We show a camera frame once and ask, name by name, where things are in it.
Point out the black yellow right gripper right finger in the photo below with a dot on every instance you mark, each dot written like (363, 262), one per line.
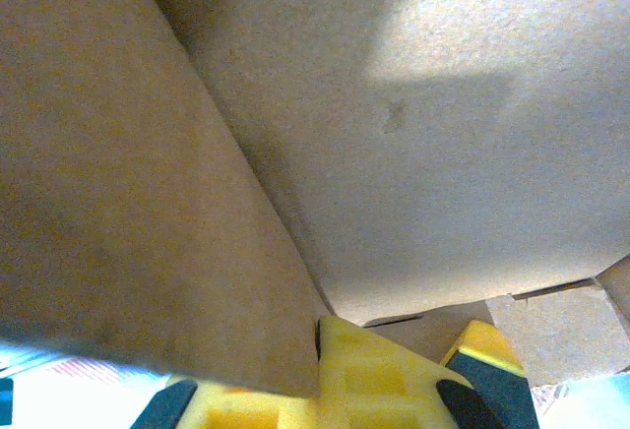
(502, 375)

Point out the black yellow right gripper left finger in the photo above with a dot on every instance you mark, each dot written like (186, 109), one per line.
(374, 380)

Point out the brown cardboard paper box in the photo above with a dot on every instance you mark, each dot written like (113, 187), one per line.
(344, 153)

